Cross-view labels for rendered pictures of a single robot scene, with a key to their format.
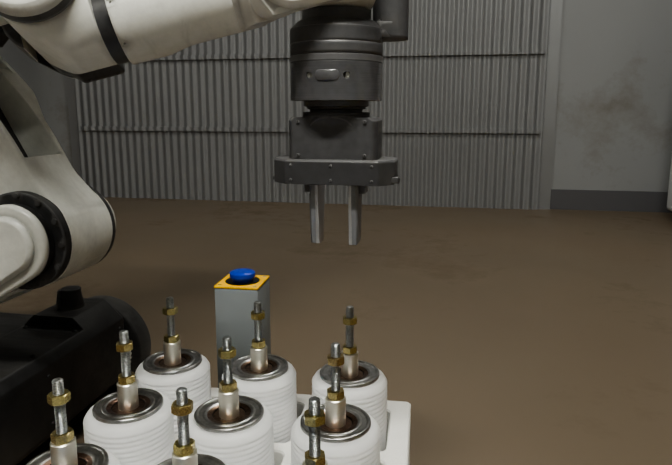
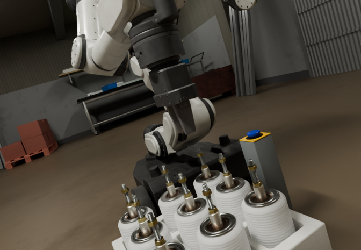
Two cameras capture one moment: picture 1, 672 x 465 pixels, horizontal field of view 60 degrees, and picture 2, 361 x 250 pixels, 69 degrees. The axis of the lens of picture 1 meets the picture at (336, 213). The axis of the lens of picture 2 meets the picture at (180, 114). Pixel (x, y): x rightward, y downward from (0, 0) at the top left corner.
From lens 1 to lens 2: 53 cm
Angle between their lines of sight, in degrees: 58
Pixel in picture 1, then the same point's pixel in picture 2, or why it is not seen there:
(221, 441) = (177, 219)
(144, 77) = (331, 8)
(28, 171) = not seen: hidden behind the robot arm
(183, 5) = (102, 45)
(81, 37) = (92, 68)
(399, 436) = (289, 243)
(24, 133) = not seen: hidden behind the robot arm
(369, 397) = (259, 214)
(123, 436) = (162, 206)
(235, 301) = (247, 147)
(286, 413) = (238, 211)
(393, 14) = (157, 7)
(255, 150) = not seen: outside the picture
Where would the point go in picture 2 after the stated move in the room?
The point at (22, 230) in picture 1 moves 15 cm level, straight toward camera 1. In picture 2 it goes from (167, 121) to (145, 134)
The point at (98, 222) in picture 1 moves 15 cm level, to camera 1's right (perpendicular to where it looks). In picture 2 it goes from (199, 113) to (227, 109)
